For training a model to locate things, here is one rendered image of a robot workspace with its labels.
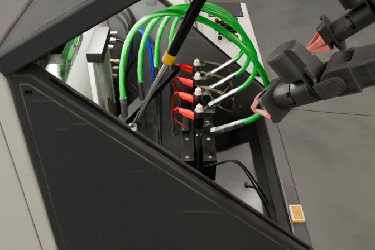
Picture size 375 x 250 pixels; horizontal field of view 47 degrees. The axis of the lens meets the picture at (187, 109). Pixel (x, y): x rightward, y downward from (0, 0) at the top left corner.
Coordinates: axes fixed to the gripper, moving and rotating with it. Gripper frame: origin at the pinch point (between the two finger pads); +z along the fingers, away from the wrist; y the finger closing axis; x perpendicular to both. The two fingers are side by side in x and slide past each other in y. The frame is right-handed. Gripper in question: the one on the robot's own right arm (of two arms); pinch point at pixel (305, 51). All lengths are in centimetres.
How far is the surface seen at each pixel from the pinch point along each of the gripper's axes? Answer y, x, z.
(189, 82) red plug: 12.5, 3.7, 32.5
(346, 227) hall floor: -116, -45, 58
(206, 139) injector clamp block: -1.3, 15.3, 34.3
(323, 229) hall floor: -108, -41, 66
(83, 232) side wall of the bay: 17, 60, 41
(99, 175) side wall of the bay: 25, 58, 25
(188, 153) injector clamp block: 1.3, 22.5, 36.9
